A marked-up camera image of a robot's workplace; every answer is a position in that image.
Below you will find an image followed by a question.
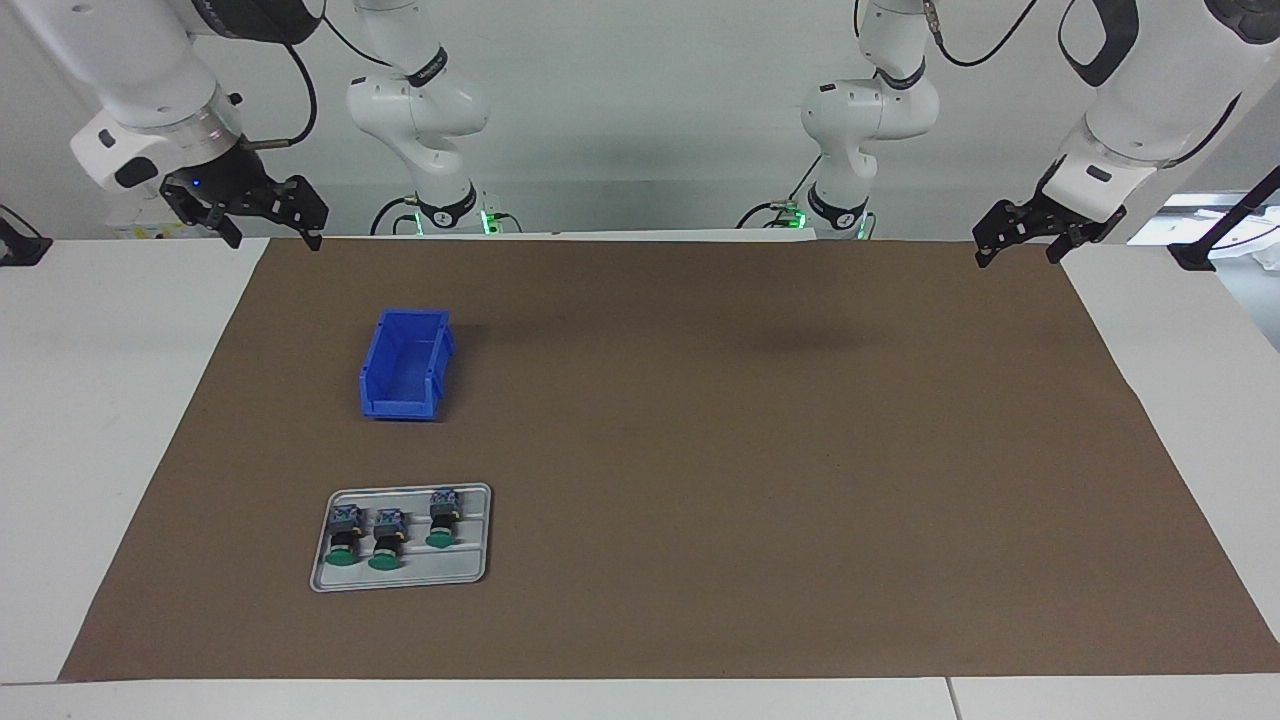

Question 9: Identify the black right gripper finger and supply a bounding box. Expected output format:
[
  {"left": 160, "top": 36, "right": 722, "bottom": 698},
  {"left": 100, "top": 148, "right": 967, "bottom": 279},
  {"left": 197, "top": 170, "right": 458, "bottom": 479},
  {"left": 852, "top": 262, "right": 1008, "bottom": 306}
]
[
  {"left": 262, "top": 175, "right": 329, "bottom": 251},
  {"left": 185, "top": 200, "right": 244, "bottom": 249}
]

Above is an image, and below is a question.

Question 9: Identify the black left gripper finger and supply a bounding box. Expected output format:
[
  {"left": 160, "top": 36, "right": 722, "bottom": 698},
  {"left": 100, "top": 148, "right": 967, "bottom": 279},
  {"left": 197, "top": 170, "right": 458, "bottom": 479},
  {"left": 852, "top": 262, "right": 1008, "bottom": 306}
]
[
  {"left": 1046, "top": 225, "right": 1096, "bottom": 266},
  {"left": 975, "top": 200, "right": 1051, "bottom": 269}
]

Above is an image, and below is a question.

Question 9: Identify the green push button switch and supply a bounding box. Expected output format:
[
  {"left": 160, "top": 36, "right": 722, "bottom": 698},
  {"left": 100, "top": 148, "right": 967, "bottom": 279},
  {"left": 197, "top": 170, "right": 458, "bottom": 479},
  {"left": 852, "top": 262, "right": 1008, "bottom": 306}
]
[
  {"left": 424, "top": 487, "right": 463, "bottom": 549},
  {"left": 323, "top": 503, "right": 369, "bottom": 567},
  {"left": 366, "top": 507, "right": 411, "bottom": 572}
]

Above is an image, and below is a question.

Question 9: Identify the white box yellow label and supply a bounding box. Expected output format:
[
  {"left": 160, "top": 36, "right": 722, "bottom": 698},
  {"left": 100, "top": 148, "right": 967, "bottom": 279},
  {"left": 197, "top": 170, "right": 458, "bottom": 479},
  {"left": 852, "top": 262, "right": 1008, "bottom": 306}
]
[{"left": 105, "top": 193, "right": 219, "bottom": 241}]

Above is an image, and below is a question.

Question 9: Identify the black angled stand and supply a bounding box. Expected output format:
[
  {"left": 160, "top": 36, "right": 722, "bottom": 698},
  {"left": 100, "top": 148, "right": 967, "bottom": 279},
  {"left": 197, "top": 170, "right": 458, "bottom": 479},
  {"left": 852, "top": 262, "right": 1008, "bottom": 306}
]
[{"left": 1167, "top": 165, "right": 1280, "bottom": 273}]

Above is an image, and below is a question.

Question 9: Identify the black table clamp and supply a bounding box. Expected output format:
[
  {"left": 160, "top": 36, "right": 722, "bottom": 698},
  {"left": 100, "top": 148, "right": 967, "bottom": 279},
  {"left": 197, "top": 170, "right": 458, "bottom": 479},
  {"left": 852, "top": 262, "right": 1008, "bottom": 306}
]
[{"left": 0, "top": 205, "right": 53, "bottom": 267}]

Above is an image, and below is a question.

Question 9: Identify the blue plastic bin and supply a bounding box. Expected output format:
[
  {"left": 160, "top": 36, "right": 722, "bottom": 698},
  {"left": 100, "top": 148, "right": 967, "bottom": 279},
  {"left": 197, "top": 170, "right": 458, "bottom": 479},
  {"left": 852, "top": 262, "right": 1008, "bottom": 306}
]
[{"left": 358, "top": 308, "right": 457, "bottom": 422}]

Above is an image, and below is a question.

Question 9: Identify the brown paper mat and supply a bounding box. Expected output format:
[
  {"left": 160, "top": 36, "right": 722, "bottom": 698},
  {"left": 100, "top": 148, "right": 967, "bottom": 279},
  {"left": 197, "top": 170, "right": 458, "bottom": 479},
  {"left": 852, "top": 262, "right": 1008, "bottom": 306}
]
[{"left": 58, "top": 237, "right": 1280, "bottom": 683}]

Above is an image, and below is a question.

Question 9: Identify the grey metal tray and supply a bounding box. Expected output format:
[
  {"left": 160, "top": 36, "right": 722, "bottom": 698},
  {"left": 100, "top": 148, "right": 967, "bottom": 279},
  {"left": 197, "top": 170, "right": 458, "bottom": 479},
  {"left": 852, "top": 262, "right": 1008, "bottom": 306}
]
[{"left": 308, "top": 483, "right": 493, "bottom": 593}]

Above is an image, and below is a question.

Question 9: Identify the black base cable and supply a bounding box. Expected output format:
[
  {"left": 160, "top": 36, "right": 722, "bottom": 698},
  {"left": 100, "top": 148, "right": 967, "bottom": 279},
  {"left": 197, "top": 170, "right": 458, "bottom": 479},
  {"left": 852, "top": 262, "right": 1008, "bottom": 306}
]
[
  {"left": 370, "top": 195, "right": 421, "bottom": 237},
  {"left": 738, "top": 155, "right": 831, "bottom": 229}
]

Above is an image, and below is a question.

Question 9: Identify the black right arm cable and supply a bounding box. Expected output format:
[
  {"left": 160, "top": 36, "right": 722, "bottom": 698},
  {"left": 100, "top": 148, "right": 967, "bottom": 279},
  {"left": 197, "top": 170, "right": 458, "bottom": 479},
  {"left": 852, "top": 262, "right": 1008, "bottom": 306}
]
[{"left": 238, "top": 15, "right": 421, "bottom": 151}]

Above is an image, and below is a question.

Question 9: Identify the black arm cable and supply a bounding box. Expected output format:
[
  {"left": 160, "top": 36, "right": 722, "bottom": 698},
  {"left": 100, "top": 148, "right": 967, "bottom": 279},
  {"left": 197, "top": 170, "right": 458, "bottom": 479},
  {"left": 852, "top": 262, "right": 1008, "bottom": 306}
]
[
  {"left": 925, "top": 0, "right": 1041, "bottom": 69},
  {"left": 238, "top": 15, "right": 421, "bottom": 151}
]

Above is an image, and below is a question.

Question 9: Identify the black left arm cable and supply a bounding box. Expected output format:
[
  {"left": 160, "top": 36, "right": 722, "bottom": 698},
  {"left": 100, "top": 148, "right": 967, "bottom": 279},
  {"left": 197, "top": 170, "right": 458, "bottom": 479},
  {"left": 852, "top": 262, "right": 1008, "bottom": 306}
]
[{"left": 925, "top": 0, "right": 1041, "bottom": 69}]

